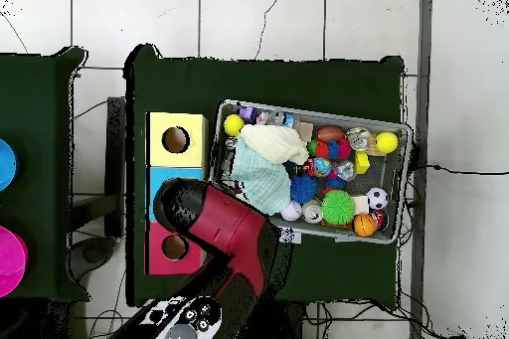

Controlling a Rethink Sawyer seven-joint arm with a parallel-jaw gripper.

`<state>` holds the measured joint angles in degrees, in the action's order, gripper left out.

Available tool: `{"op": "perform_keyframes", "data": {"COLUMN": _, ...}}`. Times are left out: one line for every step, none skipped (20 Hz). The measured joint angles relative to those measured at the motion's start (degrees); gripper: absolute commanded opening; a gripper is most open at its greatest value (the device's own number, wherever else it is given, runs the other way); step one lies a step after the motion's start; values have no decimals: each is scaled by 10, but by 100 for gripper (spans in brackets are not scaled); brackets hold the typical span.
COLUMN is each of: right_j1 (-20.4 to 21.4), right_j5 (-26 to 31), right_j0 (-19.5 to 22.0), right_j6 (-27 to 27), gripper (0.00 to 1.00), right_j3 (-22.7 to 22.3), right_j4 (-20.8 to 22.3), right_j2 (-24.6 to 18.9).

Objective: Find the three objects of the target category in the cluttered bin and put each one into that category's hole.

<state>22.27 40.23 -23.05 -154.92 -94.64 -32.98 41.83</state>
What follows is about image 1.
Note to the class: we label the cream waffle cloth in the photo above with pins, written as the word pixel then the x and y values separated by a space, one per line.
pixel 274 142

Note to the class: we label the multicolour spiky caterpillar toy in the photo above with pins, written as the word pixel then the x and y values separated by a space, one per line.
pixel 328 149

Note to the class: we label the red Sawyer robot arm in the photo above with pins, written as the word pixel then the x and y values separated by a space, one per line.
pixel 230 227

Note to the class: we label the wooden three-hole box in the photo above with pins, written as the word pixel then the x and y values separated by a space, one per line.
pixel 159 148

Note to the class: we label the silver mesh bin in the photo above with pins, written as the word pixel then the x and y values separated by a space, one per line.
pixel 358 235

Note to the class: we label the mint waffle cloth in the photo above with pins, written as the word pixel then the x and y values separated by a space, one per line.
pixel 262 184

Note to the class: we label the yellow smiley ball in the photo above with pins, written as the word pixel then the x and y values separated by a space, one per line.
pixel 234 125

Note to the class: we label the blue spiky ball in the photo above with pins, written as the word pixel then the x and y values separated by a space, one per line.
pixel 304 188

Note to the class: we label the purple plastic toy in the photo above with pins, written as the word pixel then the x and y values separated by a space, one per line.
pixel 249 114

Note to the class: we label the crushed clear plastic bottle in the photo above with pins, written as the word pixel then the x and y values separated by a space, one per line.
pixel 345 170
pixel 276 118

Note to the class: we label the white baseball toy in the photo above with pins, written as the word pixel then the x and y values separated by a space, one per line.
pixel 291 211

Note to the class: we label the plain wooden block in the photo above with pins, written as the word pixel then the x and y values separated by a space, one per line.
pixel 305 131
pixel 361 205

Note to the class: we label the blue globe ball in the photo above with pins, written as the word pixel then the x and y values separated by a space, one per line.
pixel 323 167

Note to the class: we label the silver drink can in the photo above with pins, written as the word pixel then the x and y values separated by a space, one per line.
pixel 312 211

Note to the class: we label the grey tape strip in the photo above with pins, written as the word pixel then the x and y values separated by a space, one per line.
pixel 292 237

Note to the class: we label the brown football toy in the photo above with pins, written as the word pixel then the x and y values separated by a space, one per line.
pixel 331 134

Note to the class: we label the dark green tablecloth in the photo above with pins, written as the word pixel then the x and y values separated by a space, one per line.
pixel 278 80

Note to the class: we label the green spiky ball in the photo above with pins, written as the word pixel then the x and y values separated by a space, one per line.
pixel 338 207

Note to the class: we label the yellow plastic block toy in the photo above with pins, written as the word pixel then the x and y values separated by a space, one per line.
pixel 362 162

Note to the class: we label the orange basketball toy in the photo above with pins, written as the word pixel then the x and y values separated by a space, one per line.
pixel 364 225

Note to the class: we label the black white soccer ball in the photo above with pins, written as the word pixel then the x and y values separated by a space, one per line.
pixel 377 198

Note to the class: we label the plain yellow ball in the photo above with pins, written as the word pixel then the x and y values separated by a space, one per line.
pixel 386 142

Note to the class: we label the red drink can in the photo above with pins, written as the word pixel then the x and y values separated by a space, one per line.
pixel 379 219

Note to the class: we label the green cloth side table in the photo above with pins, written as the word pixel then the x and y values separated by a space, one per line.
pixel 35 116

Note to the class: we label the blue bowl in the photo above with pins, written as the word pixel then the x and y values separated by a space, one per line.
pixel 7 166

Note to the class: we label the magenta bowl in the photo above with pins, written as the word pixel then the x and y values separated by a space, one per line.
pixel 11 261

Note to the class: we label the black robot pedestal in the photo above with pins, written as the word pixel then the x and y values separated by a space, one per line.
pixel 282 321

